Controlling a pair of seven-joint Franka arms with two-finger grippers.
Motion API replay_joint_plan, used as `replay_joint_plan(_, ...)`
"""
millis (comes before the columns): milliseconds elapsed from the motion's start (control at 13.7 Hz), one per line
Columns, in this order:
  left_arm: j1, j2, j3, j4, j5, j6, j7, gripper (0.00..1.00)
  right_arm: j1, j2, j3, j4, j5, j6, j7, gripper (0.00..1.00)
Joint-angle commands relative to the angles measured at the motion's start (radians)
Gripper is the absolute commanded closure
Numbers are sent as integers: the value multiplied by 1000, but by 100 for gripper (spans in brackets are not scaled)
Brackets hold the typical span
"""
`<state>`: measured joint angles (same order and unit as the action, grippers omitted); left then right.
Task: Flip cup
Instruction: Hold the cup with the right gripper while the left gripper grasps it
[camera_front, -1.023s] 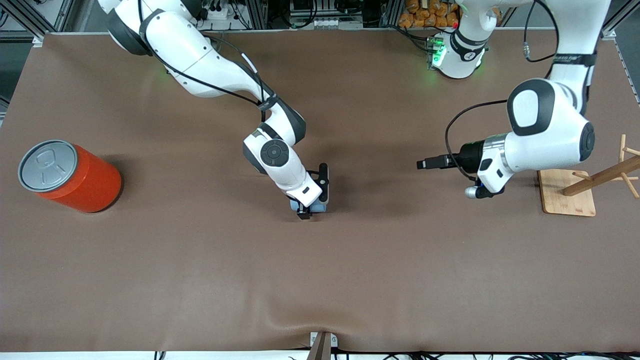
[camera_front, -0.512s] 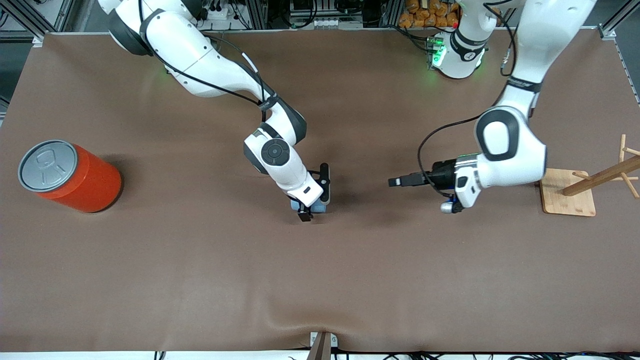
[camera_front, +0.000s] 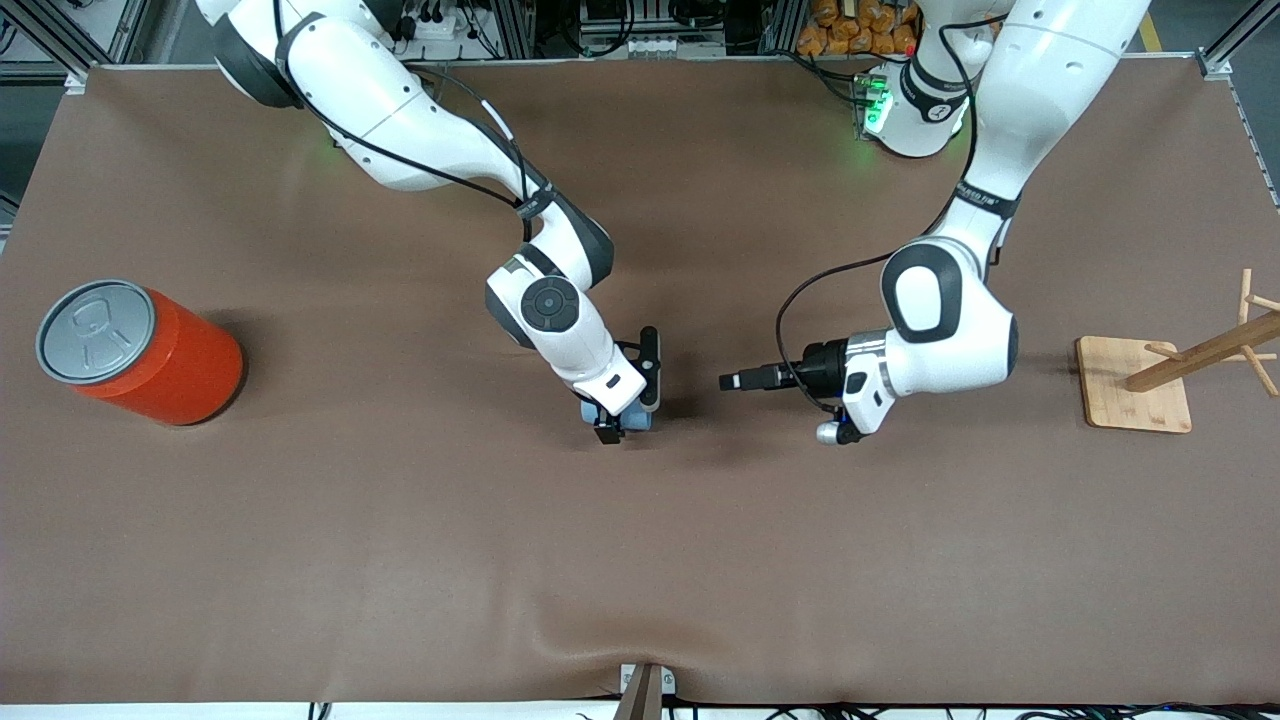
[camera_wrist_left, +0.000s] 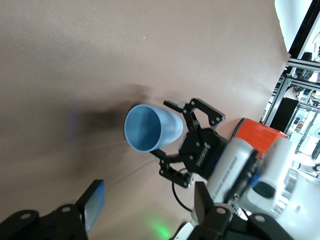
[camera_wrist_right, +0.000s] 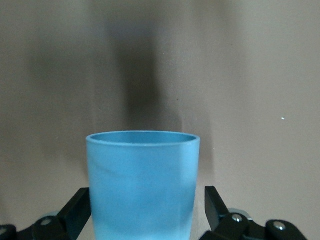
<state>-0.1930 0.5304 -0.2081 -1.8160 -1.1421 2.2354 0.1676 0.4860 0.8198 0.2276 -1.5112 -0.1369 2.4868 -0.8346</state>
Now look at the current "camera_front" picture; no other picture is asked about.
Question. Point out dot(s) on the light blue plastic cup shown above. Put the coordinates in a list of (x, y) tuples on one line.
[(635, 420)]

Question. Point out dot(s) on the grey metal camera bracket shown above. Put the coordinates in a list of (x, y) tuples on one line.
[(643, 690)]

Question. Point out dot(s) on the aluminium frame strut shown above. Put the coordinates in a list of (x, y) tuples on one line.
[(40, 70), (1215, 65)]

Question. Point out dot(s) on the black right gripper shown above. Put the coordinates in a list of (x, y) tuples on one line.
[(606, 433)]

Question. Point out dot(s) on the wooden cup rack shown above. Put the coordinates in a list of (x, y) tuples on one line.
[(1135, 390)]

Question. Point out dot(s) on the white terminal block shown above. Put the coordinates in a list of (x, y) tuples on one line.
[(660, 46)]

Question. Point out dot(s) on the orange can with grey lid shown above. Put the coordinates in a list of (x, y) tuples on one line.
[(170, 365)]

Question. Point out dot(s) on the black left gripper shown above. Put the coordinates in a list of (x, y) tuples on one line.
[(824, 368)]

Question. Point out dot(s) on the brown table mat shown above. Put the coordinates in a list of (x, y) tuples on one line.
[(640, 550)]

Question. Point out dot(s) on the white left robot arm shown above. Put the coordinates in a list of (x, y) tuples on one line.
[(950, 320)]

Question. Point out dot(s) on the bag of orange items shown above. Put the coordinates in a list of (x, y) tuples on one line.
[(860, 30)]

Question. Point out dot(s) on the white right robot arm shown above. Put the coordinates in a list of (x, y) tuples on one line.
[(400, 130)]

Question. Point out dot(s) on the white power strip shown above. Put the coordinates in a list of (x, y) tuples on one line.
[(435, 25)]

